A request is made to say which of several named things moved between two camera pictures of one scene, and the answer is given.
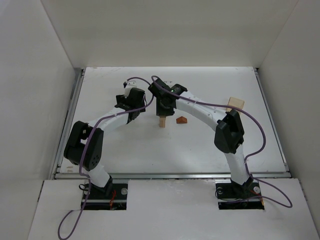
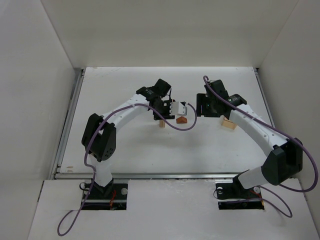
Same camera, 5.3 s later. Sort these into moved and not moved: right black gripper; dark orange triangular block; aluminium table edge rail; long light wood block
Moved: right black gripper
Not moved: dark orange triangular block; long light wood block; aluminium table edge rail
